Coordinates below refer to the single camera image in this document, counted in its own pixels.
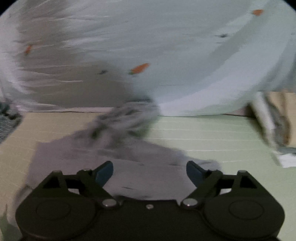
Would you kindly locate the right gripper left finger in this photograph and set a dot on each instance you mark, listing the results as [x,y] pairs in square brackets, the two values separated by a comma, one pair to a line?
[91,183]

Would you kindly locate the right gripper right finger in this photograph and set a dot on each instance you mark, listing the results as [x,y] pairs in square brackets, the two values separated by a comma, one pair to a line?
[205,181]

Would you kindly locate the grey zip hoodie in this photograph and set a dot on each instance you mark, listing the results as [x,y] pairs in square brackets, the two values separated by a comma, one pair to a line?
[142,170]

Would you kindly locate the blue striped clothes pile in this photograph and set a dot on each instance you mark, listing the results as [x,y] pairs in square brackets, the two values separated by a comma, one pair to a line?
[10,119]

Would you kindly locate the folded white garment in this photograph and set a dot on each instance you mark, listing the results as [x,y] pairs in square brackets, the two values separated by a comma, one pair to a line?
[275,112]

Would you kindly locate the folded grey garment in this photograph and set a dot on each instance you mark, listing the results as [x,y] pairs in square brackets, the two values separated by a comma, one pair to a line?
[278,125]

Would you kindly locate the folded beige garment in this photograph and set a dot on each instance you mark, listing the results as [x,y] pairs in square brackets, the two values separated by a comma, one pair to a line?
[281,111]

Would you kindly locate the light blue carrot-print sheet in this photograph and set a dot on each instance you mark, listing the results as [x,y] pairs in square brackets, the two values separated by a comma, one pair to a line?
[189,57]

